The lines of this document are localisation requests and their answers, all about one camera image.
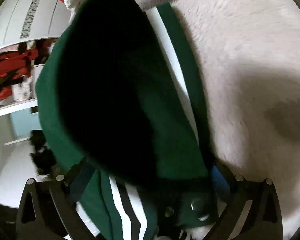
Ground green white varsity jacket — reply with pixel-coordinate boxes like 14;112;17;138
36;0;218;239

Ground red clothes on shelf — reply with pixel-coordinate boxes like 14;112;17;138
0;49;39;100

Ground white shelf unit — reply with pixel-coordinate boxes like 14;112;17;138
0;62;44;181

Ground folded white garment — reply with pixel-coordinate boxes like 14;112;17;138
63;0;300;240

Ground white wardrobe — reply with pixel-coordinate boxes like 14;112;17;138
0;0;70;49

